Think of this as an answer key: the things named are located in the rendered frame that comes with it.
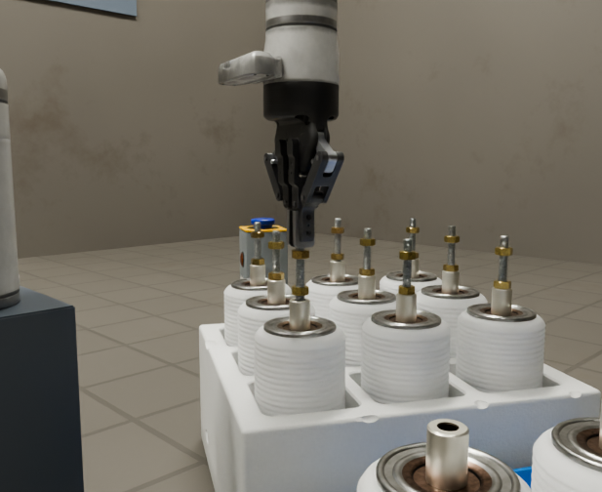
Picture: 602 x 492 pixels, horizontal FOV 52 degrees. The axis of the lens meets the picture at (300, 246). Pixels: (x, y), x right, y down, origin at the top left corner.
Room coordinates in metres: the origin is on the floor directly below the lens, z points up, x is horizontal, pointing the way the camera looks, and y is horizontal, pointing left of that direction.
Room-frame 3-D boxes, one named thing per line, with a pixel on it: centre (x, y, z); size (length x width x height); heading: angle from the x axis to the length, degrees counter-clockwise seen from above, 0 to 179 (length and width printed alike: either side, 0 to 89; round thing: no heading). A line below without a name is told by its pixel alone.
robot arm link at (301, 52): (0.61, 0.02, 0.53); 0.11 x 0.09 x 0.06; 119
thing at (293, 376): (0.62, 0.00, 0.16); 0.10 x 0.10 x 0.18
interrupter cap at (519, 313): (0.68, -0.23, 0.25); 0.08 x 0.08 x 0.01
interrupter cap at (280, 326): (0.62, 0.00, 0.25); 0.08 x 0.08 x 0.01
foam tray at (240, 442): (0.77, -0.08, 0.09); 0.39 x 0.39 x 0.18; 15
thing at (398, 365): (0.65, -0.12, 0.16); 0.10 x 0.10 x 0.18
